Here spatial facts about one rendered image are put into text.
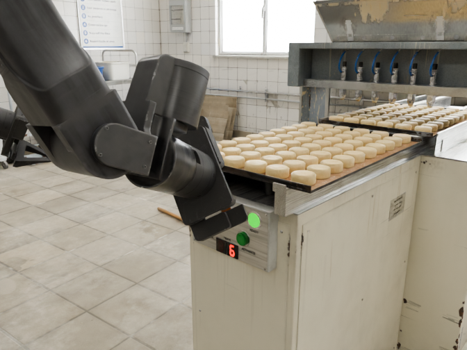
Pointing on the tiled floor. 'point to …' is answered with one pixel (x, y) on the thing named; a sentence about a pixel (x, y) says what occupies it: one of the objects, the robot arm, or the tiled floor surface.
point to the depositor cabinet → (437, 256)
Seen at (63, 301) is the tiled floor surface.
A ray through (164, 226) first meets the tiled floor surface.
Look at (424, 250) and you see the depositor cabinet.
